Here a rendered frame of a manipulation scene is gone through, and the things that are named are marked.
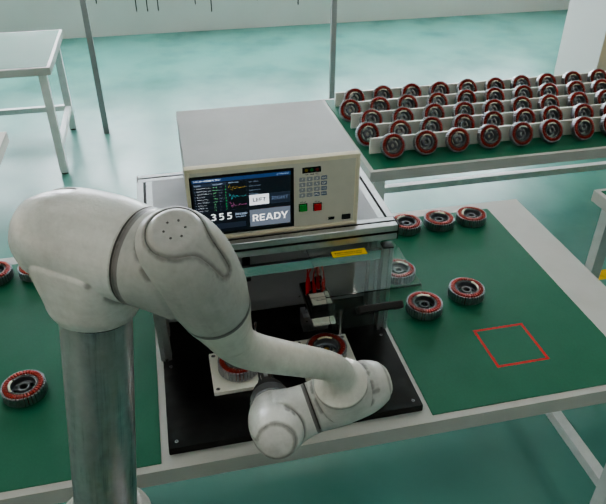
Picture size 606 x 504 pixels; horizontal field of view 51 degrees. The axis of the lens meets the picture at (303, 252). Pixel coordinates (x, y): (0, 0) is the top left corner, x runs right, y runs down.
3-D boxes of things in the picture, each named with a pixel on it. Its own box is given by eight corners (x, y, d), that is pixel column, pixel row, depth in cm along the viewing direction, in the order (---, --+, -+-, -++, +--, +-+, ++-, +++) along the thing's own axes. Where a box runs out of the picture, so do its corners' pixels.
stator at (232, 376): (263, 379, 168) (262, 369, 166) (220, 386, 166) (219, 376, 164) (256, 351, 178) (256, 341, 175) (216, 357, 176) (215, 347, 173)
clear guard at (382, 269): (427, 317, 155) (430, 297, 152) (331, 331, 151) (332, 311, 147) (384, 245, 182) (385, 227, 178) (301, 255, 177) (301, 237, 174)
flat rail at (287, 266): (386, 258, 175) (387, 249, 173) (155, 288, 163) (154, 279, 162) (385, 256, 176) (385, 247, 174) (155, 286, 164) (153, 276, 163)
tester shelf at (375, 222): (398, 238, 172) (399, 224, 170) (140, 270, 160) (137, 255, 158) (352, 167, 208) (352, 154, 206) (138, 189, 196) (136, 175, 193)
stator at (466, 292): (459, 309, 198) (460, 300, 196) (441, 289, 207) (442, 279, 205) (490, 302, 201) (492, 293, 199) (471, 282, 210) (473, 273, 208)
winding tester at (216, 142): (357, 223, 170) (361, 153, 159) (192, 243, 162) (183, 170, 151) (321, 161, 202) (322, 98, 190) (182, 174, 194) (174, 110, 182)
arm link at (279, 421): (257, 442, 133) (316, 419, 134) (261, 478, 117) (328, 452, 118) (239, 395, 131) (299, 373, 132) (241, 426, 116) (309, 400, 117)
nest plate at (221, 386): (271, 387, 168) (271, 383, 167) (214, 396, 165) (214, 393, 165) (262, 349, 180) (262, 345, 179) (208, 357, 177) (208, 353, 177)
